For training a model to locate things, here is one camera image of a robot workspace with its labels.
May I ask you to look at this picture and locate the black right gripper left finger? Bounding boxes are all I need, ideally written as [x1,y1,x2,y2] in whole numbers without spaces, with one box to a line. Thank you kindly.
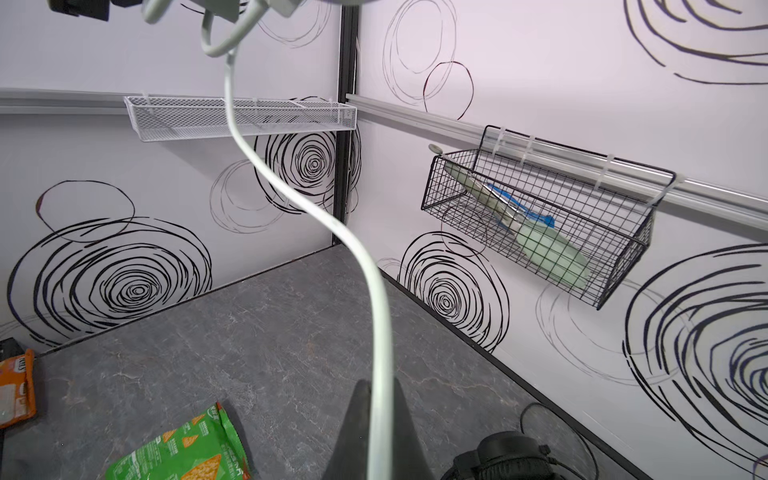
[322,380,371,480]

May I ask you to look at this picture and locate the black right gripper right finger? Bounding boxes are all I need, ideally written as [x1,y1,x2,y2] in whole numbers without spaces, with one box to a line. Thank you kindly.
[392,379,434,480]

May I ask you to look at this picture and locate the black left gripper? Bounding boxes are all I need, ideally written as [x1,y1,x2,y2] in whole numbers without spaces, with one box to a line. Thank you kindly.
[47,0,142,21]

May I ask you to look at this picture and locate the mint green headphone cable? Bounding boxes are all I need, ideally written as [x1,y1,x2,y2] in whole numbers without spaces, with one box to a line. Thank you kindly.
[142,0,395,480]

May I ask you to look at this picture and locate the mint green headphones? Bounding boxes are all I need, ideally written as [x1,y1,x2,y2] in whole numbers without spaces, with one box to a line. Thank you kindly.
[181,0,370,23]

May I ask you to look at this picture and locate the black blue headphones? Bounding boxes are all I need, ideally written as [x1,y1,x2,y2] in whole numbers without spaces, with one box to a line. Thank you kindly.
[441,402,586,480]

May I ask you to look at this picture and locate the white mesh shelf basket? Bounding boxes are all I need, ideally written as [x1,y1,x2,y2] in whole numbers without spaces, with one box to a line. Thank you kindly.
[123,96,357,142]

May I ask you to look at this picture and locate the green chips bag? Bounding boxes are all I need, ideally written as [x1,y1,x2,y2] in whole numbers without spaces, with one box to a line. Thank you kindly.
[105,402,253,480]

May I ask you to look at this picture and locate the green spatula in basket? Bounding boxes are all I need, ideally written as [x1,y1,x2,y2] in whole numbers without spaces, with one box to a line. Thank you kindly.
[443,161,591,289]

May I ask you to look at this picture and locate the blue tool in basket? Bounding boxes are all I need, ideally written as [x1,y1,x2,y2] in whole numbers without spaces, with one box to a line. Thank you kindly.
[485,184,556,228]

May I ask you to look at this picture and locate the orange snack packet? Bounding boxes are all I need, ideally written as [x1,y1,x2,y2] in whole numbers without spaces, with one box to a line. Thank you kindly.
[0,349,37,429]

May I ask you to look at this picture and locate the black wire basket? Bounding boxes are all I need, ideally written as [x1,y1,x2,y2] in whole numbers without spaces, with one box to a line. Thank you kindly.
[421,125,683,309]

